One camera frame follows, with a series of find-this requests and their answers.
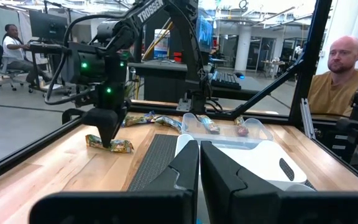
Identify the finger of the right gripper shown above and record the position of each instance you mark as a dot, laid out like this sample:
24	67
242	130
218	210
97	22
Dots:
123	112
102	124

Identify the black computer monitor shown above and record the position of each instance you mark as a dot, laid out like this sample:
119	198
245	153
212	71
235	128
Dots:
48	26

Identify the white blue container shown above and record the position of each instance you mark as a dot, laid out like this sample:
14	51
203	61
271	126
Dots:
162	43

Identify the green orange granola bar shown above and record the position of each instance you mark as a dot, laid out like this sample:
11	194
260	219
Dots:
241	129

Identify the dark grey desk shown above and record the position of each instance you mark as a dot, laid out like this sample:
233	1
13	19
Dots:
163	81

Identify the silver aluminium strip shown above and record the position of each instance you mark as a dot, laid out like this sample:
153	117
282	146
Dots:
307	118

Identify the silver bracket plate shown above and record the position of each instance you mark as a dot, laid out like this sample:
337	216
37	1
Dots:
183	105

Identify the clear plastic bin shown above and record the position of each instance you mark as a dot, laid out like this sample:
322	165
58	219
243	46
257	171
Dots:
259	132

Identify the black frame hook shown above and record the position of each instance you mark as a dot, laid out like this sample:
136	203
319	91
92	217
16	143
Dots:
70	114

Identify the white plastic bin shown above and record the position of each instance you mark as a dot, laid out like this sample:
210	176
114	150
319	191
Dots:
259	161

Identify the black pole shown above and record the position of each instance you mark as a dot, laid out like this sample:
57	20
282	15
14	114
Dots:
139	43

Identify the orange cream granola bar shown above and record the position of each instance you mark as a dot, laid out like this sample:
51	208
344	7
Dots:
210	124

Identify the white round column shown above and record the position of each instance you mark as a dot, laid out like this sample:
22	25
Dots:
242	46

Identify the light blue granola bar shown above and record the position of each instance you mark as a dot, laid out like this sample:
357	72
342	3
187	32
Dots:
168	123

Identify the grey office chair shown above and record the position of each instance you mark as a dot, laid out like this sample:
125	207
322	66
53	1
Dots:
6	76

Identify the dark woven placemat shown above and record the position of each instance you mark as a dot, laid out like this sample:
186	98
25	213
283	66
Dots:
154	161

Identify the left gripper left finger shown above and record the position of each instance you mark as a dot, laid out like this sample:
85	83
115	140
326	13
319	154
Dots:
154	205

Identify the black aluminium table frame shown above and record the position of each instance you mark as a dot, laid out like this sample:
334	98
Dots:
309	62

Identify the dark keyboard desk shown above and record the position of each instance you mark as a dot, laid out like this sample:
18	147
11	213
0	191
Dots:
250	91

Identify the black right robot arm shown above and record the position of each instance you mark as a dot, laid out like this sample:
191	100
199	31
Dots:
185	46

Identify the backlit rainbow keyboard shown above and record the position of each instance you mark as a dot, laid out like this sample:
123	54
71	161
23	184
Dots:
225	80

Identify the green silver granola bar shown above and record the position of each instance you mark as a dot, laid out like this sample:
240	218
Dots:
121	145

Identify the purple green granola bar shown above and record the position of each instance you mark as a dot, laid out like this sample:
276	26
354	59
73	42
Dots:
137	119

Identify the black office desk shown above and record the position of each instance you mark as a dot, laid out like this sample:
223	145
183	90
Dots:
47	49

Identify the computer mouse blue light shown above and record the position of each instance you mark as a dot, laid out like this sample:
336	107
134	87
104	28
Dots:
239	75

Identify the person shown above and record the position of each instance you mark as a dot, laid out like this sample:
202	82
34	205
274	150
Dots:
337	84
12	46

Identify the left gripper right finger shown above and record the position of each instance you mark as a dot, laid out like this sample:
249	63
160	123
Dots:
259	208

